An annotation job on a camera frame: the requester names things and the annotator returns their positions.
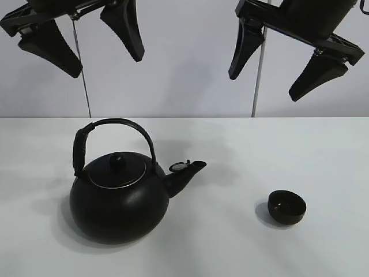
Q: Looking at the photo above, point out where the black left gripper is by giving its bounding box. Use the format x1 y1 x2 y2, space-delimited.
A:
1 0 145 78

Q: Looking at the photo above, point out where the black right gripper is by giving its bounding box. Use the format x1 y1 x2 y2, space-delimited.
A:
228 1 364 102

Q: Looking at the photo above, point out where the small black teacup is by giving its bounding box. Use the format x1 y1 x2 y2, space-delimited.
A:
267 190 307 226

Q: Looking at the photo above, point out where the black round teapot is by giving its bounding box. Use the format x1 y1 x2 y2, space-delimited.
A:
69 118 207 244

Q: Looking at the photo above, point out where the thin grey right pole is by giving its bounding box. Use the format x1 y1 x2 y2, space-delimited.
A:
251 27 268 118

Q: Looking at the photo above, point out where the thin grey pole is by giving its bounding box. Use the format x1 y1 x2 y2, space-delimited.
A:
251 27 268 118
71 20 92 118

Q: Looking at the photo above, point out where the thin grey left pole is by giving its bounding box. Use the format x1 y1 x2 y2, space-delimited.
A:
71 20 92 118

